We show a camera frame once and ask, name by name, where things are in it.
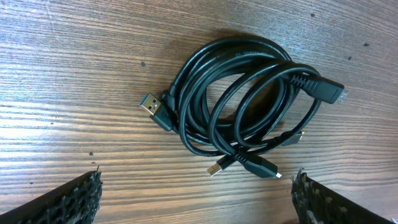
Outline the thick black USB cable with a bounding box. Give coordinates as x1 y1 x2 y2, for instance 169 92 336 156
139 36 349 156

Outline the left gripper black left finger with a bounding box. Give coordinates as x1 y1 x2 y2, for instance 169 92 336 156
1 170 103 224

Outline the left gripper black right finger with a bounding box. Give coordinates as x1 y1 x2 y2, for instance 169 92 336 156
291 170 393 224

